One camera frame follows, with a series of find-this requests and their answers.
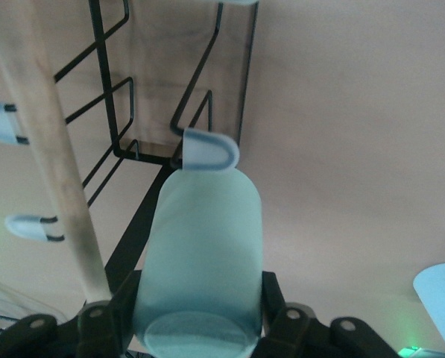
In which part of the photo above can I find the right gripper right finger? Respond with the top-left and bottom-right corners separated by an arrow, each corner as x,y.
255,271 -> 319,358

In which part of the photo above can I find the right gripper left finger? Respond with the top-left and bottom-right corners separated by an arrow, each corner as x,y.
76,270 -> 143,358

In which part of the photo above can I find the mint green plastic cup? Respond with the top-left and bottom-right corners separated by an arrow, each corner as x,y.
134,167 -> 264,358

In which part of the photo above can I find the black wire cup holder rack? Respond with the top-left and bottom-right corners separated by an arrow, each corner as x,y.
0,0 -> 261,304

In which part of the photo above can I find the light blue plastic cup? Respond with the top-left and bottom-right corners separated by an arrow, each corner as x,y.
411,262 -> 445,351

